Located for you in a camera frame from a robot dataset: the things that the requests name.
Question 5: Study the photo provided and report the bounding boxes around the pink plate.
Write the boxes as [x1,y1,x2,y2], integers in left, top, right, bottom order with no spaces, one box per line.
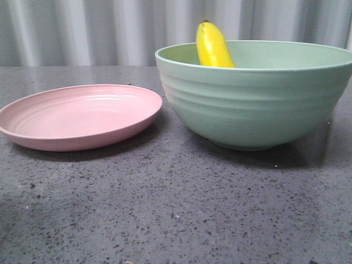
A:
[1,84,162,152]

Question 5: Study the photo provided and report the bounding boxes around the yellow banana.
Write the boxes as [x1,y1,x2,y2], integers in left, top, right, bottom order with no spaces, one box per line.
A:
[196,20,235,68]

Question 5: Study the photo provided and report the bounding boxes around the green ribbed bowl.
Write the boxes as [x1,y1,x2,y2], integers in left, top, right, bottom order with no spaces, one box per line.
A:
[155,40,351,151]

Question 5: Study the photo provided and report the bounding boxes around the grey curtain backdrop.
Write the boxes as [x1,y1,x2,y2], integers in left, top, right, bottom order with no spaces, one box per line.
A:
[1,1,351,67]

